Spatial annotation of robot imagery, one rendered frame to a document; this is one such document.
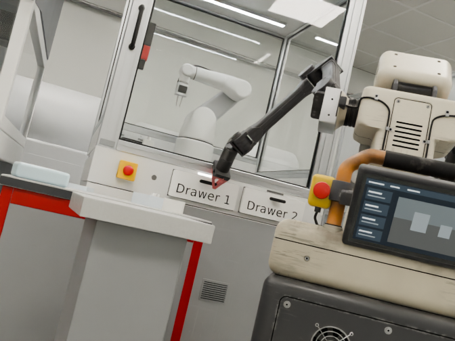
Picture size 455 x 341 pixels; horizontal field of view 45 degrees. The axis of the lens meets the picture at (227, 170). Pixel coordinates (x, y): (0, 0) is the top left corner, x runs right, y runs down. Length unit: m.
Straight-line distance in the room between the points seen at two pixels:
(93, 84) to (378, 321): 4.60
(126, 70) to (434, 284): 1.51
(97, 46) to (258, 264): 3.63
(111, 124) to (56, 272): 0.79
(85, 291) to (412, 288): 0.67
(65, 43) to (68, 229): 4.02
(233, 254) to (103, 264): 1.25
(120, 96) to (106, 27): 3.39
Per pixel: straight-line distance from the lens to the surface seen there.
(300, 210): 2.42
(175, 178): 2.25
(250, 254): 2.38
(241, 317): 2.41
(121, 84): 2.27
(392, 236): 1.17
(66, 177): 1.67
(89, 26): 5.61
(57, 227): 1.64
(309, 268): 1.18
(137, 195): 1.94
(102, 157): 2.23
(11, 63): 2.04
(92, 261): 1.16
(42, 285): 1.67
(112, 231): 1.16
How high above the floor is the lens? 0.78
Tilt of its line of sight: 5 degrees up
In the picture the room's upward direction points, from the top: 13 degrees clockwise
